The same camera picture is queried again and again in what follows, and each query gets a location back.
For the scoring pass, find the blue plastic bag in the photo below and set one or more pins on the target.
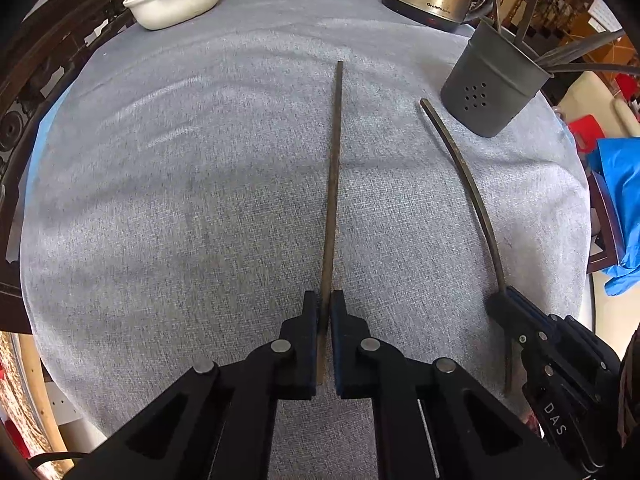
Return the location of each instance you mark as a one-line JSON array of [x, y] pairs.
[[617, 160]]

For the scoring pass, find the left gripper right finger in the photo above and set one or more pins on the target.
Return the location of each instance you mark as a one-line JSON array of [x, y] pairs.
[[357, 371]]

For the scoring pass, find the cream sofa armchair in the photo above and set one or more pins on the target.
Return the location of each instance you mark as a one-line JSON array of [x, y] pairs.
[[589, 95]]

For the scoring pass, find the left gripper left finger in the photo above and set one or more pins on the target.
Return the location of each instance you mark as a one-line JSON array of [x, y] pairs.
[[297, 370]]

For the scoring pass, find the grey perforated utensil holder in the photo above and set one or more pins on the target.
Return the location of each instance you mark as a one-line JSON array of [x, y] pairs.
[[492, 81]]

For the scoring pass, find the grey table cloth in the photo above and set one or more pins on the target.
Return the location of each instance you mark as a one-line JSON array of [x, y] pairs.
[[175, 207]]

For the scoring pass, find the red plastic child chair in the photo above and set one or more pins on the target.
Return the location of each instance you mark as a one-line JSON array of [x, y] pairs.
[[586, 132]]

